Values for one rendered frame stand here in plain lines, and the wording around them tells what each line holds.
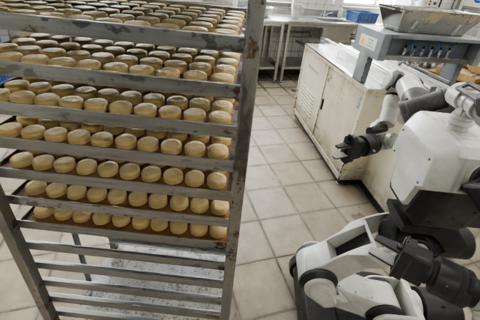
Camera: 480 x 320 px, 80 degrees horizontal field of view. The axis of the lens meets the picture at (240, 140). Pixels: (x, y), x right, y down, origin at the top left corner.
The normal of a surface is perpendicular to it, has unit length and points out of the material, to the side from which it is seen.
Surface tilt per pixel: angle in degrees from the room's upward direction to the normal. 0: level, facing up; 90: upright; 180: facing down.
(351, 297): 90
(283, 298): 0
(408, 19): 115
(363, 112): 90
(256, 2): 90
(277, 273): 0
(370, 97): 90
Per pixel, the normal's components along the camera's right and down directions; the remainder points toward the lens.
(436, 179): -0.74, 0.21
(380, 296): 0.18, -0.84
